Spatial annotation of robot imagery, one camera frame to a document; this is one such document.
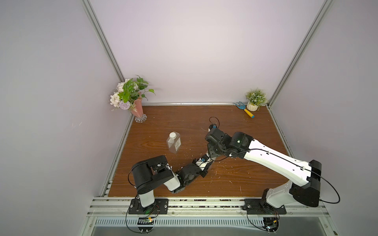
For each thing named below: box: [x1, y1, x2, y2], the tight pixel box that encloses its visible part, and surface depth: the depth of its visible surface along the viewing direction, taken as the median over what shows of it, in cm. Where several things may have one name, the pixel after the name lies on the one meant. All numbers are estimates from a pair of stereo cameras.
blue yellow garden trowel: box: [232, 101, 255, 119], surface depth 120 cm
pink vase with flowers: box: [110, 76, 157, 124], surface depth 92 cm
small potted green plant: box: [244, 88, 269, 112], surface depth 112 cm
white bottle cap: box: [169, 131, 177, 140], surface depth 85 cm
